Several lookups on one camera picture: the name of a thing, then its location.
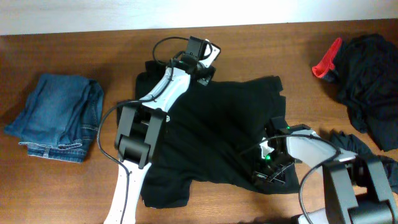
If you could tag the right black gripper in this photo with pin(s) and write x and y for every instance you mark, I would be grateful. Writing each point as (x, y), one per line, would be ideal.
(278, 178)

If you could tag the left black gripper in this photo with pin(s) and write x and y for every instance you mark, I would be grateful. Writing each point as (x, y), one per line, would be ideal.
(204, 76)

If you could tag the black t-shirt with logo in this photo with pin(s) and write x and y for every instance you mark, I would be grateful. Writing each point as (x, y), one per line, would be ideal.
(210, 137)

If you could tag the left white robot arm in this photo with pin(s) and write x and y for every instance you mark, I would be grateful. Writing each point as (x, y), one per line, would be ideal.
(141, 124)

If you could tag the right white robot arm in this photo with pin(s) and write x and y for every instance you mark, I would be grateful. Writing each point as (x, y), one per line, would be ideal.
(356, 189)

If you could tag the crumpled dark green-black cloth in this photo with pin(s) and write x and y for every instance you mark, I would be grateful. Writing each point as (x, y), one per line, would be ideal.
(351, 143)

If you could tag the black garment with red trim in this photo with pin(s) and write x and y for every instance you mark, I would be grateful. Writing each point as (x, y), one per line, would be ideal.
(365, 70)

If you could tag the folded blue denim jeans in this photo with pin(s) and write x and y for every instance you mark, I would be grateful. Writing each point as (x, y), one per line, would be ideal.
(61, 118)

